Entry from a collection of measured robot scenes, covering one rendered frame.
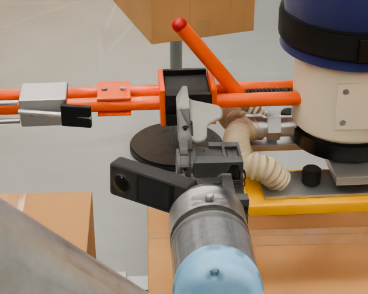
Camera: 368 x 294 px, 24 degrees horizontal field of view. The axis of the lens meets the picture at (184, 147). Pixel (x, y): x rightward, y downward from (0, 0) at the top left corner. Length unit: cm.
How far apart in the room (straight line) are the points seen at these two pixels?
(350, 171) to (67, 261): 72
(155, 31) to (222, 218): 215
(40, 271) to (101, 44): 413
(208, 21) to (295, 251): 179
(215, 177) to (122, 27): 393
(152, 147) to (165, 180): 257
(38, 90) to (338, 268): 55
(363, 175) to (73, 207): 115
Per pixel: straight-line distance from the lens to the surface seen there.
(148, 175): 103
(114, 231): 312
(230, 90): 129
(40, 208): 228
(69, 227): 219
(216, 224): 91
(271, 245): 143
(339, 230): 148
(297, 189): 127
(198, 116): 110
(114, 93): 128
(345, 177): 126
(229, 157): 105
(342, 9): 118
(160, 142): 363
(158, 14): 302
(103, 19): 508
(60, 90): 129
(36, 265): 61
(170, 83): 130
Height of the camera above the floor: 178
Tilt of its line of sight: 29 degrees down
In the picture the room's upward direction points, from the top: straight up
